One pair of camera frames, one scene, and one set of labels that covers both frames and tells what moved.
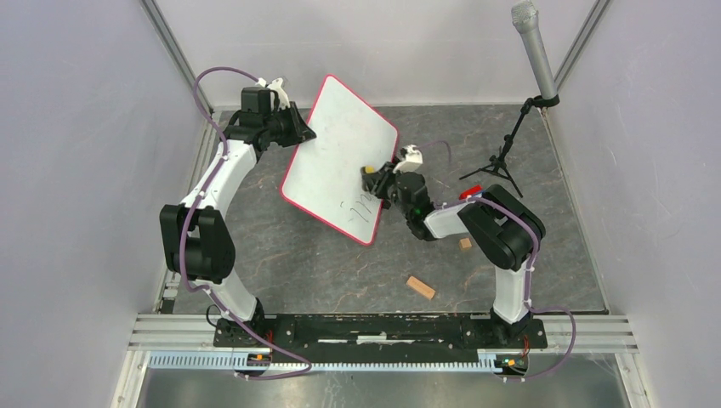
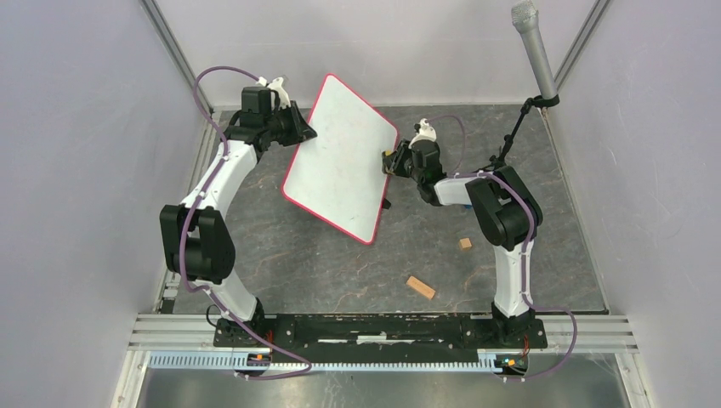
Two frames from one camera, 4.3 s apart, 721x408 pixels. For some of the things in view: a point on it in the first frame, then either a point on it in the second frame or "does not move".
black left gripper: x=299 y=126 does not move
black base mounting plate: x=379 y=338 does not move
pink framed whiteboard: x=323 y=177 does not move
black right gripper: x=375 y=183 -> x=393 y=162
